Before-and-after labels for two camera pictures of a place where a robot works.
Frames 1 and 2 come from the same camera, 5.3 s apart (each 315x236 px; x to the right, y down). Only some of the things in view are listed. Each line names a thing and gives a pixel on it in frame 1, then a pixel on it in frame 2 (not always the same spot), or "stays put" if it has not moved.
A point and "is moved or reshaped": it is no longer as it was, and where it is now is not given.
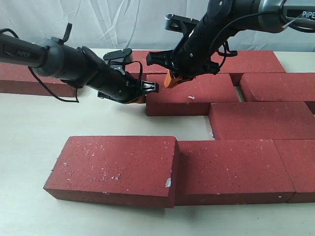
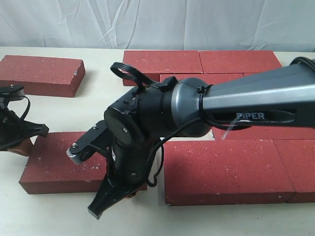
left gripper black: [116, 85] to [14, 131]
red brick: [18, 78] stays put
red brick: [138, 169] is moved or reshaped
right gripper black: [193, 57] to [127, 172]
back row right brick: [257, 61] stays put
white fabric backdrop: [128, 25] stays put
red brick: [299, 157] stays put
